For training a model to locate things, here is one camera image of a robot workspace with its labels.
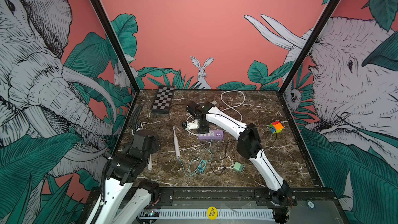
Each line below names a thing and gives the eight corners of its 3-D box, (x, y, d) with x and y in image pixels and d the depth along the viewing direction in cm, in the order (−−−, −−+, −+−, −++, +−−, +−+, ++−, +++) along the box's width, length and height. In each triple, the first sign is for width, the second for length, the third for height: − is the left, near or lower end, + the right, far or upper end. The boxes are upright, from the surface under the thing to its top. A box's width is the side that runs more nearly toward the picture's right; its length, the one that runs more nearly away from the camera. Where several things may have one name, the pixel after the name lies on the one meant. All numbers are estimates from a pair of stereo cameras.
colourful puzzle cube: (271, 134, 100) (275, 129, 95) (267, 126, 103) (270, 122, 99) (280, 132, 100) (284, 128, 96) (276, 125, 104) (280, 120, 100)
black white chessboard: (153, 113, 108) (151, 110, 105) (159, 89, 124) (158, 86, 121) (169, 113, 109) (168, 110, 105) (173, 90, 124) (173, 86, 121)
